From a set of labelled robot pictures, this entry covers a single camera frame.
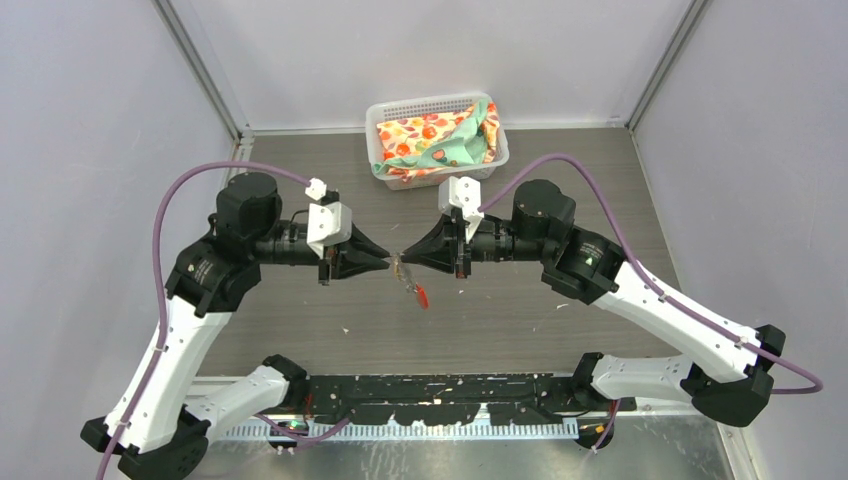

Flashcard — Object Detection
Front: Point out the metal key holder red handle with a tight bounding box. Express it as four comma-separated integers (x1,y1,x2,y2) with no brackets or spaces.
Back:
391,253,429,310

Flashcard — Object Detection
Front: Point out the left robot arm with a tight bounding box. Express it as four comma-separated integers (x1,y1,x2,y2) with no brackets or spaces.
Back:
81,167,389,479

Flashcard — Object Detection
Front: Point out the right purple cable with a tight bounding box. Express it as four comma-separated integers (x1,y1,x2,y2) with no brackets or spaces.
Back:
476,153,824,453

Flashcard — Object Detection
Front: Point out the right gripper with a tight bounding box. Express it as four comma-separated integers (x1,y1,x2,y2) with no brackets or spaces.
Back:
401,210,551,278

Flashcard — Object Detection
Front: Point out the purple cable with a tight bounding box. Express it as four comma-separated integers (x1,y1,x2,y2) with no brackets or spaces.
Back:
476,153,824,453
95,160,356,480

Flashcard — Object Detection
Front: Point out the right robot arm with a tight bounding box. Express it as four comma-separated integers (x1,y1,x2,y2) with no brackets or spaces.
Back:
401,177,785,427

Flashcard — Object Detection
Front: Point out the colourful patterned cloth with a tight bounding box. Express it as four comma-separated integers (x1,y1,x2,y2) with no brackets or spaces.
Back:
372,100,501,182

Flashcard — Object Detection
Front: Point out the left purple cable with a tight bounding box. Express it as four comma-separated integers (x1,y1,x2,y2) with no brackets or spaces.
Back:
95,160,356,480

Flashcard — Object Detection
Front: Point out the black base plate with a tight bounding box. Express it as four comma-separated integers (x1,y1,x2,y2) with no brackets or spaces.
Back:
243,372,637,427

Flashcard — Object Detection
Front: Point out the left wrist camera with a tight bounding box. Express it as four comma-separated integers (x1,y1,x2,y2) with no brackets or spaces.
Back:
306,202,353,259

